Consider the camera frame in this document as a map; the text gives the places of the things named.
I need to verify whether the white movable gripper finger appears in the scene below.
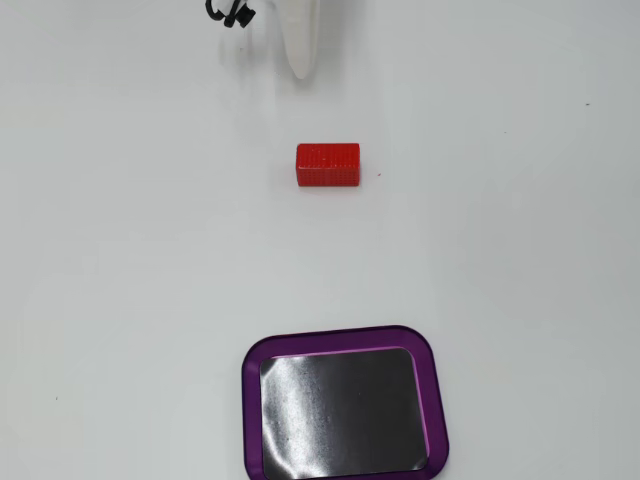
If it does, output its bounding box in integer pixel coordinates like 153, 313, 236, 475
272, 0, 322, 81

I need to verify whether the black cable with clip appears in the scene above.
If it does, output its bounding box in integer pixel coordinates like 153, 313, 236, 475
204, 0, 258, 29

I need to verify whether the purple tray with black base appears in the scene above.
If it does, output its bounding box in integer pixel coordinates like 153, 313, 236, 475
241, 324, 451, 480

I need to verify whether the red rectangular cube block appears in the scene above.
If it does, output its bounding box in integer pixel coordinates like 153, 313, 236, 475
295, 142, 362, 189

